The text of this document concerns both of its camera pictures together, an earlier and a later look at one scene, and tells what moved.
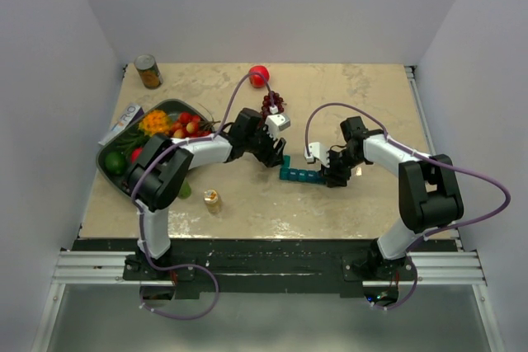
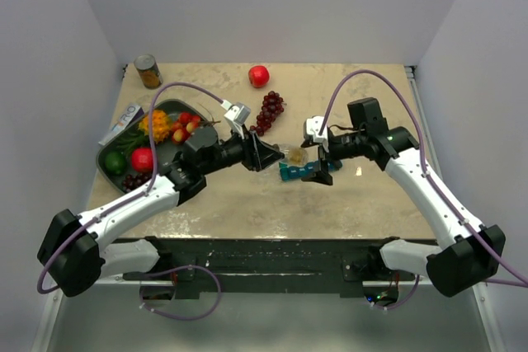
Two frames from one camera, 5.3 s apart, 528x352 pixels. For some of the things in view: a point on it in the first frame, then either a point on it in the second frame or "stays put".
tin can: (148, 69) stays put
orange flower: (155, 122) stays put
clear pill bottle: (211, 199) -> (295, 156)
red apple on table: (256, 80) stays put
